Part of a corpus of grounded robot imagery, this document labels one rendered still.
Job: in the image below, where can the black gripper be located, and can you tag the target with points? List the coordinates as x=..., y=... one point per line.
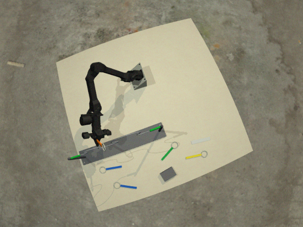
x=86, y=135

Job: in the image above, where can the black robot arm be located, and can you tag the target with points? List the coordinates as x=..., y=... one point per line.
x=93, y=114

